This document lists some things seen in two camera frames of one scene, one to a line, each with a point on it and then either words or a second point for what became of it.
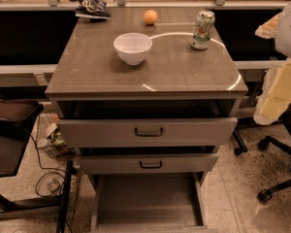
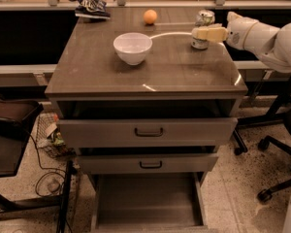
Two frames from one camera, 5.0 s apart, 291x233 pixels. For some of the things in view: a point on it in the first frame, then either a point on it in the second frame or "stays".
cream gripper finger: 281,85 to 243,32
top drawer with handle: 145,131 stays
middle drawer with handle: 149,163 stays
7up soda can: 202,29 stays
